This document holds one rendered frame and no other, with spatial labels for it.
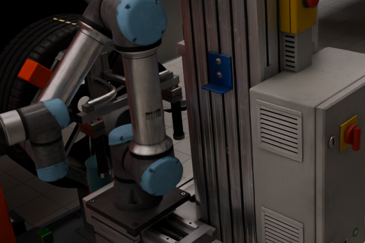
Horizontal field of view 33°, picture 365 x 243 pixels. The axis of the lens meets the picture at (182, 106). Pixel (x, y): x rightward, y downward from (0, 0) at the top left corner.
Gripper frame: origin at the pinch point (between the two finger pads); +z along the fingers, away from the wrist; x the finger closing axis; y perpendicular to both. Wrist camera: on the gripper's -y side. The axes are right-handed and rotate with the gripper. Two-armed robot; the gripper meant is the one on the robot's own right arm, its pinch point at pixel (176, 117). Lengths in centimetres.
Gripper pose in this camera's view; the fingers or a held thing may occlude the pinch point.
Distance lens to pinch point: 226.0
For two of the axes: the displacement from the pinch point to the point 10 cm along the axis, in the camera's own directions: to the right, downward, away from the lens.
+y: -0.9, -9.0, -4.2
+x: 6.6, 2.6, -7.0
